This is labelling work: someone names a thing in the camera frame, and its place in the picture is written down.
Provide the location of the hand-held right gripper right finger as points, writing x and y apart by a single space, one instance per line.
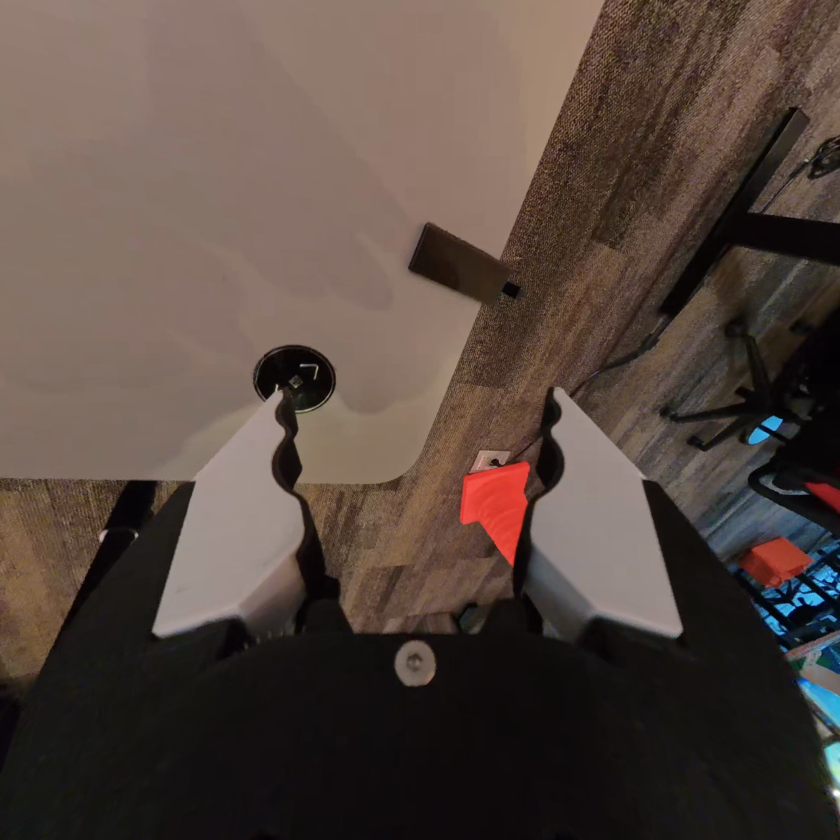
597 525

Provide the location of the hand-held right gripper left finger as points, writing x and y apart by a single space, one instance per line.
229 525

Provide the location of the black desk leg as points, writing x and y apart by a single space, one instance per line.
128 505

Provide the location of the orange ridged plastic part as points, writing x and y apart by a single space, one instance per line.
492 499

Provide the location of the white floor outlet plate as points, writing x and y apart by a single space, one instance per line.
500 456

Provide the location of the orange box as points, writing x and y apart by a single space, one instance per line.
778 561

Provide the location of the black office chair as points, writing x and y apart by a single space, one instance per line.
754 387

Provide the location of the black desk frame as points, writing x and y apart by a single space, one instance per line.
774 229

